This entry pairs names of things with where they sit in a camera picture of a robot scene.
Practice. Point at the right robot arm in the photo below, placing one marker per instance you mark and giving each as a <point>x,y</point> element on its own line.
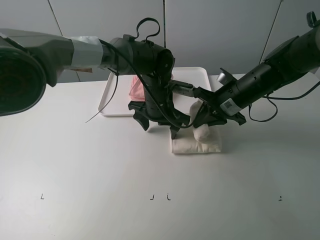
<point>300,54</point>

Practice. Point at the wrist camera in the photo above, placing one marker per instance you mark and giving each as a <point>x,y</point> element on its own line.
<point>182,88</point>
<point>225,77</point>

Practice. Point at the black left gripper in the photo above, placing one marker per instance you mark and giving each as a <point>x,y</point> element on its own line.
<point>158,106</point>

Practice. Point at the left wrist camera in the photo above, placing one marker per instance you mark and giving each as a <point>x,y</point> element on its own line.
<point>182,88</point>

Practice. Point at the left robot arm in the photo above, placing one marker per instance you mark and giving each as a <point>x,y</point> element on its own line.
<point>30,61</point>

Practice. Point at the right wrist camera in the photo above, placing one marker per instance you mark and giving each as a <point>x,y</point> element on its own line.
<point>225,77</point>

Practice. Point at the white towel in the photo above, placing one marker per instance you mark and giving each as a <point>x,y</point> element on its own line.
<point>201,140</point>

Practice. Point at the pink towel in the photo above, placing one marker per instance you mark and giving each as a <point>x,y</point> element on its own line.
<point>136,92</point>

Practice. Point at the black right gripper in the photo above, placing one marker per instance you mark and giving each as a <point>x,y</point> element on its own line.
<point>227,102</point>

